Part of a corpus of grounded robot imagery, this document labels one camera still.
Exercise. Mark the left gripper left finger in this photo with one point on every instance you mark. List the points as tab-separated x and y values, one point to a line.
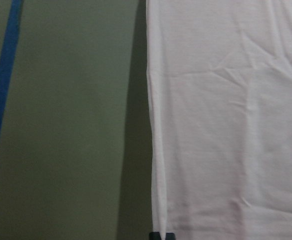
154	236

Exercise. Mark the pink Snoopy t-shirt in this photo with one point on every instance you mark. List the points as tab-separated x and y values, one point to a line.
219	75

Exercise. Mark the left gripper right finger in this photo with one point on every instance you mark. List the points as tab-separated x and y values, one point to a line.
170	236

